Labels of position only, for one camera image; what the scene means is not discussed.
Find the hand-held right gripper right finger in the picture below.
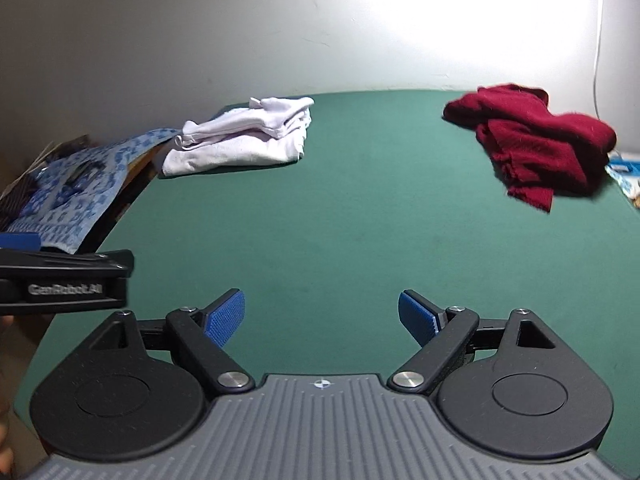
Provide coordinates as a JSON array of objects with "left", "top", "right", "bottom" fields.
[{"left": 387, "top": 289, "right": 557, "bottom": 393}]

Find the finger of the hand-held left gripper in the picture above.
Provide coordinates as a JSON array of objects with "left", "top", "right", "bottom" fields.
[{"left": 0, "top": 232, "right": 42, "bottom": 253}]

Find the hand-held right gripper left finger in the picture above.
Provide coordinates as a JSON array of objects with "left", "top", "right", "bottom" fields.
[{"left": 89, "top": 288, "right": 257, "bottom": 394}]

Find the white garment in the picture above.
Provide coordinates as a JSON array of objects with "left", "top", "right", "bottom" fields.
[{"left": 159, "top": 96, "right": 316, "bottom": 178}]

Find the dark red knit sweater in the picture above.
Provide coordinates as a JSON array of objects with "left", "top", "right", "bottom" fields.
[{"left": 442, "top": 83, "right": 619, "bottom": 215}]

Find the dark striped cloth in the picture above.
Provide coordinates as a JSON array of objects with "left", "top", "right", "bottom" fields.
[{"left": 0, "top": 172, "right": 42, "bottom": 232}]

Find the blue patterned cloth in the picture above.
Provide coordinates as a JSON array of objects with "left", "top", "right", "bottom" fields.
[{"left": 4, "top": 127, "right": 182, "bottom": 256}]

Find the white cable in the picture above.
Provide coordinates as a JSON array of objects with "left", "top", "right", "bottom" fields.
[{"left": 592, "top": 0, "right": 607, "bottom": 117}]

